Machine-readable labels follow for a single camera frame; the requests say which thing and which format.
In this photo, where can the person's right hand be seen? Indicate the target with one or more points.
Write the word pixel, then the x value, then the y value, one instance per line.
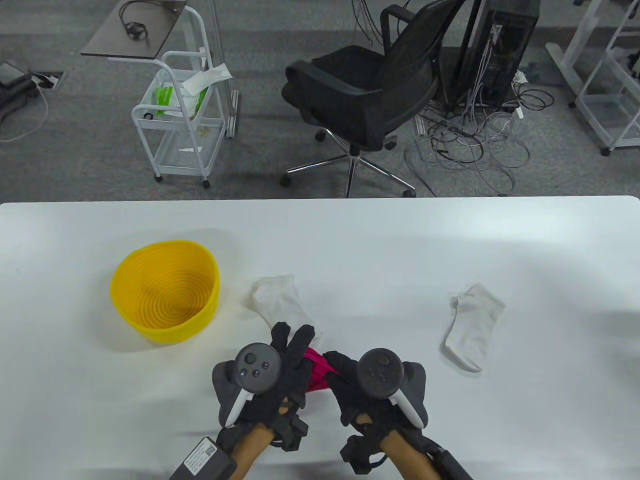
pixel 350 395

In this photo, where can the person's left hand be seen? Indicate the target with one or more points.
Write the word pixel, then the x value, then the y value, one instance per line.
pixel 292 375

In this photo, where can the white sock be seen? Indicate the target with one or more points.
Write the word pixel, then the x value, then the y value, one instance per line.
pixel 472 325
pixel 277 300

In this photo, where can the person's left forearm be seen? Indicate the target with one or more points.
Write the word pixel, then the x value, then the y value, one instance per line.
pixel 250 450

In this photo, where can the person's right forearm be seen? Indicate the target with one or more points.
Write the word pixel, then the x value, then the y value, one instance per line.
pixel 407 457

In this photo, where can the grey white left hand controller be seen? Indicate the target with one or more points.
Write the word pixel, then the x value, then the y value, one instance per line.
pixel 257 366

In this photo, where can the grey white hand controller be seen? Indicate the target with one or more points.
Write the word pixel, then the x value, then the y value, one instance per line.
pixel 380 372
pixel 257 366

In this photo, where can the grey white right hand controller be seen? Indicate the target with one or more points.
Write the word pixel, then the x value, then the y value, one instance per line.
pixel 380 372

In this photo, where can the black plain wrist box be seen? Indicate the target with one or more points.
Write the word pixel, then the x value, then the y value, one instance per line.
pixel 450 465

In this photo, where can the black labelled wrist box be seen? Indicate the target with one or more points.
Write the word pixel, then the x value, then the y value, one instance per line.
pixel 202 460

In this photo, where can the yellow ribbed basket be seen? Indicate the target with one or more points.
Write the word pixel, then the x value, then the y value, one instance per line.
pixel 165 300

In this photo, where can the black office chair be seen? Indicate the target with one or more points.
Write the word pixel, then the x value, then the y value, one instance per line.
pixel 350 95

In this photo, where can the green white packet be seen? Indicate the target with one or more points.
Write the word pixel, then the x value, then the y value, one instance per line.
pixel 162 97

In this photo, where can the white power strip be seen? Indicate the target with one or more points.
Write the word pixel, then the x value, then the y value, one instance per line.
pixel 520 77

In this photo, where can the dark top side table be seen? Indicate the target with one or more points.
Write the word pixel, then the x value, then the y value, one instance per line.
pixel 112 42

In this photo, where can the black computer tower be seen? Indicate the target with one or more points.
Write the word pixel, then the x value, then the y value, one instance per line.
pixel 505 50

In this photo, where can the floor socket box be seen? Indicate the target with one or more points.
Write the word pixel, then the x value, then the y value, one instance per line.
pixel 47 80

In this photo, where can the black device on floor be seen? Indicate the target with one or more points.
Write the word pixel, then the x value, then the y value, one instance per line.
pixel 10 72

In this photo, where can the grey metal stand post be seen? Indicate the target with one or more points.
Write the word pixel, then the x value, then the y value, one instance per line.
pixel 232 112

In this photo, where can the white desk leg frame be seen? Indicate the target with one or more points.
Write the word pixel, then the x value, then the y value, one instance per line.
pixel 567 62

